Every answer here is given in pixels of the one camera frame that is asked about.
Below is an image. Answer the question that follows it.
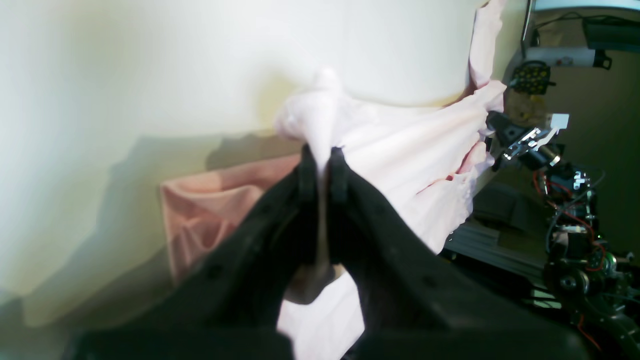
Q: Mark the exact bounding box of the pink T-shirt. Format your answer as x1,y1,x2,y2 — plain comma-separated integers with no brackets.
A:
160,0,508,360

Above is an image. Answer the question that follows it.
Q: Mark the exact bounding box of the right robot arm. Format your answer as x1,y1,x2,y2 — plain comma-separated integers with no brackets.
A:
486,111,640,360

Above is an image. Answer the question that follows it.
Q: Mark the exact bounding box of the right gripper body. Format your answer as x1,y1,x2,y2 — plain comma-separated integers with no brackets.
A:
487,111,570,171

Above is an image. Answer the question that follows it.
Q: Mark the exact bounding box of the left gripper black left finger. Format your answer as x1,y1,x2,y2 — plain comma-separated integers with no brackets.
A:
75,145,319,360

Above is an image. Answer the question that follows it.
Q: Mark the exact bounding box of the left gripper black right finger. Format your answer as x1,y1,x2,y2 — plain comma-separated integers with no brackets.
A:
327,147,590,360

